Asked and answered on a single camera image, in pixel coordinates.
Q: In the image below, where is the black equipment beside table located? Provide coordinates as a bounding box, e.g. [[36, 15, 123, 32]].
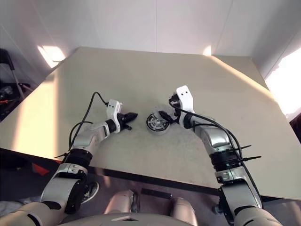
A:
[[0, 48, 32, 120]]

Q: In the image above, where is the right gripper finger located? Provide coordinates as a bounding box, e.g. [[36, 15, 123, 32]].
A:
[[159, 111, 172, 122], [167, 93, 178, 107]]

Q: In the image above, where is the black patterned sneaker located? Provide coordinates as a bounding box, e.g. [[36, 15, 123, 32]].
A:
[[80, 180, 100, 205]]

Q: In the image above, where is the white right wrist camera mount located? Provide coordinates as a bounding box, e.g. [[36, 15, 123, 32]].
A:
[[176, 85, 195, 125]]

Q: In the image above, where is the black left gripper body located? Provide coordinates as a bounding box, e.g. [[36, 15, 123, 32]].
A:
[[116, 113, 133, 131]]

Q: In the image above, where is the red object under table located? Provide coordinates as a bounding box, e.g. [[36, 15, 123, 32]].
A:
[[31, 161, 52, 177]]

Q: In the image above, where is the black bar under table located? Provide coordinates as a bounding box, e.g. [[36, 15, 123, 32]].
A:
[[140, 188, 172, 200]]

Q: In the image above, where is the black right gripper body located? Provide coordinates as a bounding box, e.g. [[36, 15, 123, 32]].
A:
[[170, 103, 183, 126]]

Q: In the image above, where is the black round cap disc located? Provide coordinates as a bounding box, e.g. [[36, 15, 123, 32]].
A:
[[145, 112, 170, 133]]

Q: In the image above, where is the beige robot torso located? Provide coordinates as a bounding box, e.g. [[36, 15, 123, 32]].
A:
[[49, 211, 152, 226]]

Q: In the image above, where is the beige rounded robot leg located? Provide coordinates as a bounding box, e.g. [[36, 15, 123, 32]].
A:
[[104, 189, 139, 214], [169, 196, 198, 226]]

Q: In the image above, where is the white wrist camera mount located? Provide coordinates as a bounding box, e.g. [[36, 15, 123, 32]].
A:
[[106, 99, 123, 129], [176, 85, 195, 125]]

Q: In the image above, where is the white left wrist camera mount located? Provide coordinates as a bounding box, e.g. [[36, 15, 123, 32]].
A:
[[106, 99, 123, 129]]

